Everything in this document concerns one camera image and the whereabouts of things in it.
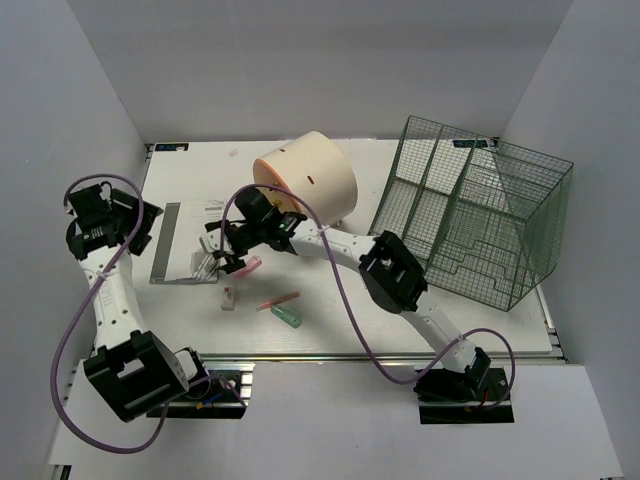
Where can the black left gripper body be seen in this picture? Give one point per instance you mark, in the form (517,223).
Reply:
(116,218)

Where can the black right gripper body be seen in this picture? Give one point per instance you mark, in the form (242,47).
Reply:
(246,236)

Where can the white silver-spined booklet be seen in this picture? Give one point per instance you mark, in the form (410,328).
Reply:
(179,257)

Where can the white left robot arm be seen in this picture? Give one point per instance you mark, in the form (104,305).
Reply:
(131,368)

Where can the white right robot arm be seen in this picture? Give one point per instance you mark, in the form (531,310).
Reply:
(392,276)

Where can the pink highlighter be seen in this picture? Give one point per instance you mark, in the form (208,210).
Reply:
(251,265)

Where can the white eraser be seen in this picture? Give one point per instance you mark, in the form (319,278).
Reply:
(228,298)

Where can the red pen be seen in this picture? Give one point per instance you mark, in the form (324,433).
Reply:
(278,300)

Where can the cream round drawer box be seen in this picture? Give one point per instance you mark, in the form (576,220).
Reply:
(313,168)

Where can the green highlighter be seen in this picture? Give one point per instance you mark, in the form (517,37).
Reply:
(286,315)

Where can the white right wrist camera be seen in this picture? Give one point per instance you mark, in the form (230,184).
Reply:
(214,243)

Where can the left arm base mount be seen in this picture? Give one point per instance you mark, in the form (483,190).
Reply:
(223,397)

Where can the green wire mesh organizer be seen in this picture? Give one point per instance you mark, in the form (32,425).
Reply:
(484,218)

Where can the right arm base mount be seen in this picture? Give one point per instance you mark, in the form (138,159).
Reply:
(442,401)

